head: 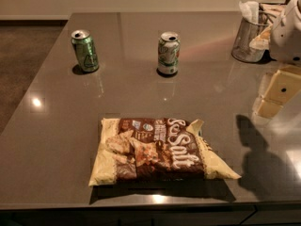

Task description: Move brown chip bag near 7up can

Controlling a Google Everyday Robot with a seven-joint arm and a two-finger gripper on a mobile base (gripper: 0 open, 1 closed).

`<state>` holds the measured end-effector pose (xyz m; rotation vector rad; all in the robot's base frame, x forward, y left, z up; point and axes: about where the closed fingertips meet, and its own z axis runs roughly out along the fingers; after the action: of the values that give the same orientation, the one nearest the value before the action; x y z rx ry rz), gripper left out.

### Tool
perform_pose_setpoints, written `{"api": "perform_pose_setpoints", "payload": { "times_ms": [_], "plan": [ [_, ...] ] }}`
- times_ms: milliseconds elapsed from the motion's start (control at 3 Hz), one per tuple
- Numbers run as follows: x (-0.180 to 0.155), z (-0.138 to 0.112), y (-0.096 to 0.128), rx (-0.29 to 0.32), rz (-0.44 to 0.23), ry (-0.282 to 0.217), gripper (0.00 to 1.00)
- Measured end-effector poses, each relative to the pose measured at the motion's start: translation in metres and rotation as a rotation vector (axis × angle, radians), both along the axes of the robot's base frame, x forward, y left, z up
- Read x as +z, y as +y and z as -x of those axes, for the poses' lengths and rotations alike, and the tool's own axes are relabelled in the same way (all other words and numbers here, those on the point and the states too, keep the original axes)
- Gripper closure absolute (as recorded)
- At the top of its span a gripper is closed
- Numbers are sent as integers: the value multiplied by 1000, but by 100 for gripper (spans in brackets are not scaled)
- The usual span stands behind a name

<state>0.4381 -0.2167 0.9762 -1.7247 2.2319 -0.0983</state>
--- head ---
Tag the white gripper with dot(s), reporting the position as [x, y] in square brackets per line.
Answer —
[287, 37]

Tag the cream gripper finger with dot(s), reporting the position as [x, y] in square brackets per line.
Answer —
[266, 109]

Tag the brown chip bag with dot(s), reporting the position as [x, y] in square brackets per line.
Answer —
[146, 149]

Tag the white green 7up can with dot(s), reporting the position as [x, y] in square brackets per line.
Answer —
[168, 53]

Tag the green soda can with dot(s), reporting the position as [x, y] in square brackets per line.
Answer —
[84, 49]

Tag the metal mesh cup holder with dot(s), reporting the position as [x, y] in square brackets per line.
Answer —
[248, 31]

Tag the white napkin in holder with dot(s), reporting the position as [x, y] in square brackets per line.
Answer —
[250, 11]

